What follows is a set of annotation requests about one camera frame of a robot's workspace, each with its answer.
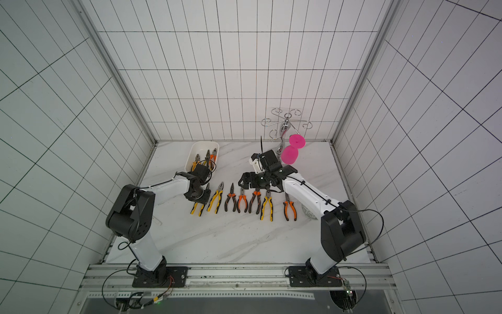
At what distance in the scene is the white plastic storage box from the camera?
108cm

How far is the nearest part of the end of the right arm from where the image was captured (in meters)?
0.62

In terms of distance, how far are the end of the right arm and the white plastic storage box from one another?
351 millimetres
